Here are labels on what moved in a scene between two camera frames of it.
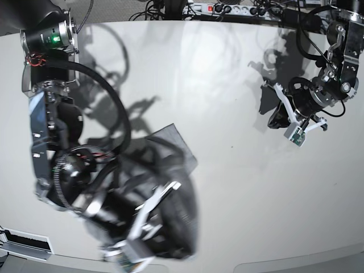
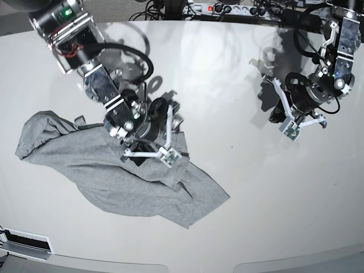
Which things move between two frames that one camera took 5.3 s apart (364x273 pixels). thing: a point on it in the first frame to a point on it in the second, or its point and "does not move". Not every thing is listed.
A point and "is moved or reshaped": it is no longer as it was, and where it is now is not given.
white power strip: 227,9 does not move
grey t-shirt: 164,156 is moved or reshaped
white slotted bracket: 25,244 does not move
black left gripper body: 112,218 to 149,128
